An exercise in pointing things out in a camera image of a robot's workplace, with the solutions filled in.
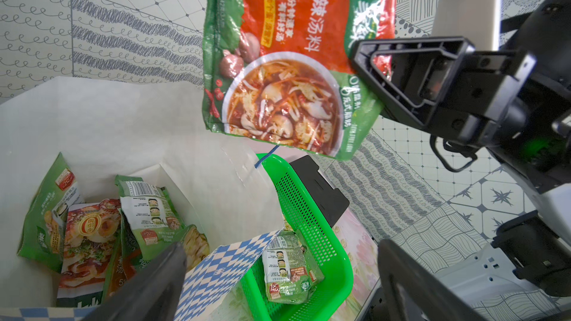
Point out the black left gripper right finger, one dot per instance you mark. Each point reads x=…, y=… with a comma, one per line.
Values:
x=411, y=293

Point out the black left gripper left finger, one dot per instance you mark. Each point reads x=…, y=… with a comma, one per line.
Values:
x=152, y=294

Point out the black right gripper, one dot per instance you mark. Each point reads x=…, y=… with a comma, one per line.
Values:
x=444, y=87

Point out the yellow green condiment packet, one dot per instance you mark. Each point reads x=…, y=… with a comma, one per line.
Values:
x=44, y=228

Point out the red hot sour soup packet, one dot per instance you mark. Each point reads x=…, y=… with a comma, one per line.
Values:
x=279, y=71

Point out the green brown mushroom soup packet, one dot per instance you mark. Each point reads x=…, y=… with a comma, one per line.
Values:
x=196, y=247

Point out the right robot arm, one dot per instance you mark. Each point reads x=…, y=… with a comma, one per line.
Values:
x=531, y=252

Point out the green plastic basket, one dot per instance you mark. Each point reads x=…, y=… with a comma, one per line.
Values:
x=302, y=213

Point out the black plastic tool case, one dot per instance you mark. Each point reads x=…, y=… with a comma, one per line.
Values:
x=331, y=201

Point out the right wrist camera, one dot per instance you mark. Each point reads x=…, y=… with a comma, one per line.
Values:
x=477, y=20

